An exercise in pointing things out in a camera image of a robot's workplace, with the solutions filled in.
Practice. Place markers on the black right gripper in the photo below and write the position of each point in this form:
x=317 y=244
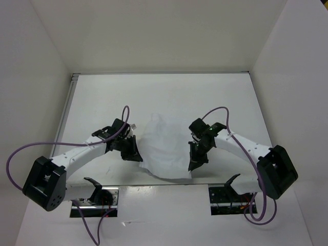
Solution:
x=196 y=161

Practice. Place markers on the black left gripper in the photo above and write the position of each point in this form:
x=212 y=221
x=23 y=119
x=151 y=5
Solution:
x=133 y=154

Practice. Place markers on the white fabric skirt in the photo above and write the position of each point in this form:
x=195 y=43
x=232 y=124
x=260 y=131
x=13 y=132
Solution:
x=164 y=147

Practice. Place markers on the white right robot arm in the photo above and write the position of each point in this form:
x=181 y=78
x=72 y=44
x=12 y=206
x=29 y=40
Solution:
x=273 y=163

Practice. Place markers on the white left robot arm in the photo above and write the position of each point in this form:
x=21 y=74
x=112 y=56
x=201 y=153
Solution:
x=46 y=183

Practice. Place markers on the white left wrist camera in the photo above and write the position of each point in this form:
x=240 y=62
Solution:
x=130 y=131

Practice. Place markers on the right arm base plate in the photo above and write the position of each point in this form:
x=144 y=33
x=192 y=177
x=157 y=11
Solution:
x=226 y=202

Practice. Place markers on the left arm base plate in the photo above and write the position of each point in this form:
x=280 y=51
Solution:
x=104 y=203

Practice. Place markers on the aluminium table edge rail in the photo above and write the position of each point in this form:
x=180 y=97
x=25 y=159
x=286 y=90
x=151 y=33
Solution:
x=96 y=100

